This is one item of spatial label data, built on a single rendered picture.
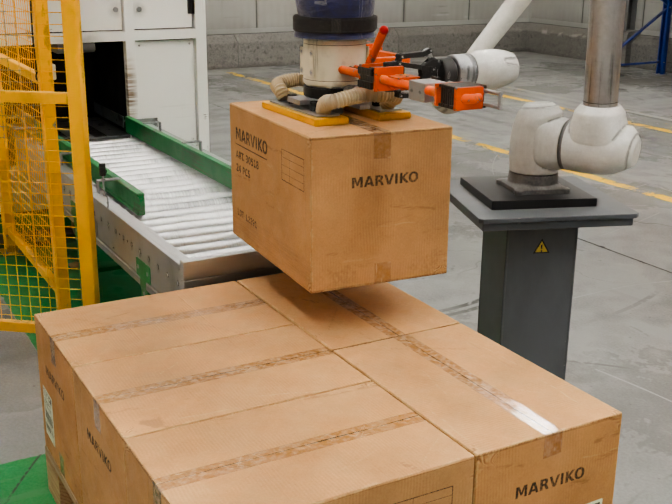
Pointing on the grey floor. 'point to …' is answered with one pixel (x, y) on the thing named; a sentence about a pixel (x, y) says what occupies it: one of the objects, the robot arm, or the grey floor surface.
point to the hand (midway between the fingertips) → (383, 77)
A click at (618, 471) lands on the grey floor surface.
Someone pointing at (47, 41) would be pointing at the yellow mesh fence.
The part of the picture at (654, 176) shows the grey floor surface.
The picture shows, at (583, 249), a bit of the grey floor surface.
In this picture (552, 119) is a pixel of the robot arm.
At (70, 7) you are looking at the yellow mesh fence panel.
